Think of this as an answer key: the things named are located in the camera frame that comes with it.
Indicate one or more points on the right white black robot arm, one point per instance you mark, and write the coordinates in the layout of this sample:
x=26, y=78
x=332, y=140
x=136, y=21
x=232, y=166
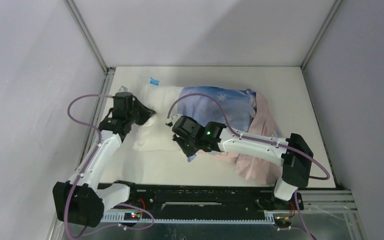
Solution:
x=292, y=154

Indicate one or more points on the left aluminium frame post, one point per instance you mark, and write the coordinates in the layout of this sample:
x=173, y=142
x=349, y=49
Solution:
x=87, y=35

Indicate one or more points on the aluminium frame post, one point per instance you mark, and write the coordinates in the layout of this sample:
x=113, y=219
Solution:
x=87, y=35
x=321, y=32

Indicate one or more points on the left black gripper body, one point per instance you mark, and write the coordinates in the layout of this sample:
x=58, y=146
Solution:
x=139, y=114

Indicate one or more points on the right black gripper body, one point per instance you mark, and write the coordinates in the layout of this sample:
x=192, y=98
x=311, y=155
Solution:
x=189, y=146

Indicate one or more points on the pink and blue pillowcase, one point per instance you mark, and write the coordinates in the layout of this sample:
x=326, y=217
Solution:
x=245, y=110

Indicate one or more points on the right aluminium frame post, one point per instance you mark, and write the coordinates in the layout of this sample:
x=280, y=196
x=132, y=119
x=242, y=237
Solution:
x=321, y=32

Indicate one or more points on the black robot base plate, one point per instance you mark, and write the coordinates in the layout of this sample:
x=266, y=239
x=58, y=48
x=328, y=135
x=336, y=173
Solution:
x=205, y=202

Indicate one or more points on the white pillow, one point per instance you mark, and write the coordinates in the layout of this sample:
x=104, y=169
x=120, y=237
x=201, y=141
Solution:
x=154, y=135

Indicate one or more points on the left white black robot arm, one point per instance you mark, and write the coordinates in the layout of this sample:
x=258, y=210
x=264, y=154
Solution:
x=79, y=200

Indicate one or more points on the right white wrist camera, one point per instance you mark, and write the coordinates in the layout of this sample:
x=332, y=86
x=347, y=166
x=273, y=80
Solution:
x=170, y=121

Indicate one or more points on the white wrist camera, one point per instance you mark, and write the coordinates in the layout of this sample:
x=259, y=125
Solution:
x=122, y=89
x=170, y=121

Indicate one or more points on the grey slotted cable duct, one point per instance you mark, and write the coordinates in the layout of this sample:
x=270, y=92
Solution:
x=124, y=217

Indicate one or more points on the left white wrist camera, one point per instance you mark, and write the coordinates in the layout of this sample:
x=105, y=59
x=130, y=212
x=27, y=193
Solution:
x=122, y=89

